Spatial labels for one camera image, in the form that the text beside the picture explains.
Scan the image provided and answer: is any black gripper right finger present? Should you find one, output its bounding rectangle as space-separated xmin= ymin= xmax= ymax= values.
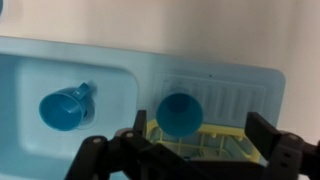
xmin=244 ymin=111 xmax=320 ymax=180

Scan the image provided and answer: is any yellow dish rack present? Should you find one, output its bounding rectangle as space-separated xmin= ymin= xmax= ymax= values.
xmin=145 ymin=118 xmax=265 ymax=165

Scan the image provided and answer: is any light blue toy sink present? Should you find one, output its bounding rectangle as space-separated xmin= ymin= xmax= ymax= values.
xmin=0 ymin=35 xmax=287 ymax=180

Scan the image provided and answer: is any blue tumbler cup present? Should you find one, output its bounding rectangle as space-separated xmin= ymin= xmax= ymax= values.
xmin=155 ymin=87 xmax=205 ymax=138

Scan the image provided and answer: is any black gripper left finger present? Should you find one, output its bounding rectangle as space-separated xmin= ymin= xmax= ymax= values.
xmin=64 ymin=109 xmax=208 ymax=180

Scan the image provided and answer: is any blue mug with handle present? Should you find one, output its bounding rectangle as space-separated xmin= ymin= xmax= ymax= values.
xmin=38 ymin=81 xmax=98 ymax=133

